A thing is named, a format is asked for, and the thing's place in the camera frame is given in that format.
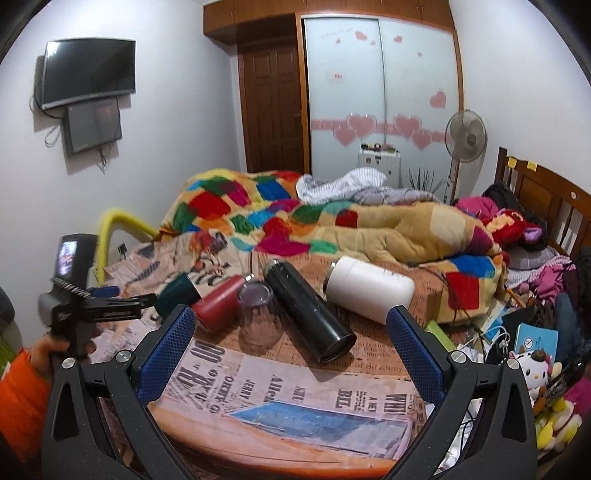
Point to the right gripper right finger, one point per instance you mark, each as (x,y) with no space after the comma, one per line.
(482,426)

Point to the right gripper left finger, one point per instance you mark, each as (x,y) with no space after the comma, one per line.
(77,442)

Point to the dark green cup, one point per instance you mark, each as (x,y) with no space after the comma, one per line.
(180,291)

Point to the orange sleeved left forearm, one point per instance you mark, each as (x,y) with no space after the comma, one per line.
(24,399)

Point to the left hand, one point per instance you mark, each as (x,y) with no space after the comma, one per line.
(42,353)

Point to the hello kitty plush toy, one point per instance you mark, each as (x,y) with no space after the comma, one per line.
(539,369)

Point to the yellow curved tube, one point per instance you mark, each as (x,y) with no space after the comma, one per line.
(115,223)

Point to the light blue booklet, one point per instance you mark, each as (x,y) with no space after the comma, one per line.
(530,338)

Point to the red thermos bottle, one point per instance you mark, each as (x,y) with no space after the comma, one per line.
(219,308)

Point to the clear glass tumbler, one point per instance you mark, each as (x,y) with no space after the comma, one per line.
(259,313)

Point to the white thermos bottle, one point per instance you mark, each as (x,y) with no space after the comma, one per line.
(367,289)

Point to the colourful patchwork blanket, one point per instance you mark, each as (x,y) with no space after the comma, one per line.
(260,212)

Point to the red plush toy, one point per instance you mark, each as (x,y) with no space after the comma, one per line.
(511,229)

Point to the black thermos bottle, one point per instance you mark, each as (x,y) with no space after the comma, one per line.
(325,336)

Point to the wooden bed headboard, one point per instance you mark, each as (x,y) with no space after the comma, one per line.
(562,204)

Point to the white striped cloth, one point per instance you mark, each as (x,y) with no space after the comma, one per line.
(315,191)

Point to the brown wooden door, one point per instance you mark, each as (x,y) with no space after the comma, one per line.
(270,96)

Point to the white small cabinet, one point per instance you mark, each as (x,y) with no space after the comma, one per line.
(389,163)

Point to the white standing fan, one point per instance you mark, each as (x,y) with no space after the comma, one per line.
(465,140)

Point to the sliding wardrobe with hearts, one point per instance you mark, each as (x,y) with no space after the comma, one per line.
(381,81)

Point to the small wall monitor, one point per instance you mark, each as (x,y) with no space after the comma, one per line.
(91,124)

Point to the wall mounted black television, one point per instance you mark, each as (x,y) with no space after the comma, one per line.
(83,69)

